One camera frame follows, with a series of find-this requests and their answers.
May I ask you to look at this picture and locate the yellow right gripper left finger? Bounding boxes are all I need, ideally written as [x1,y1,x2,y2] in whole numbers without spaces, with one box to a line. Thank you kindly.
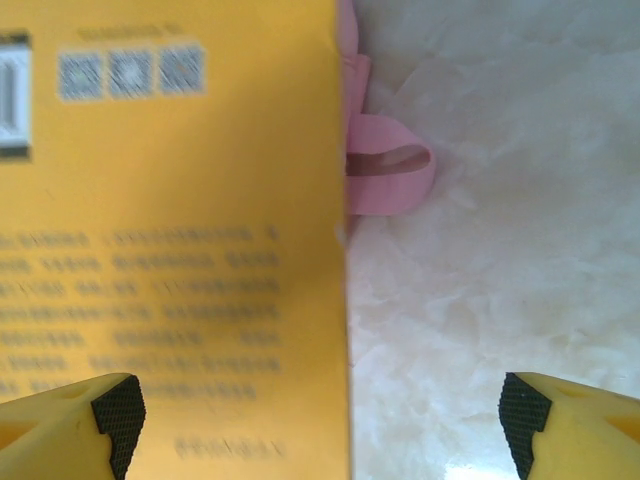
[0,372,147,480]

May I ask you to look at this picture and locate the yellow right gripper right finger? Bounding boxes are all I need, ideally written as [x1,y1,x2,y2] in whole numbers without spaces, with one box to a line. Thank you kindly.
[497,371,640,480]

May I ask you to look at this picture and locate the pink school backpack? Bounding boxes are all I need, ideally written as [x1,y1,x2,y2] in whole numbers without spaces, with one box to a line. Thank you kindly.
[339,0,434,217]

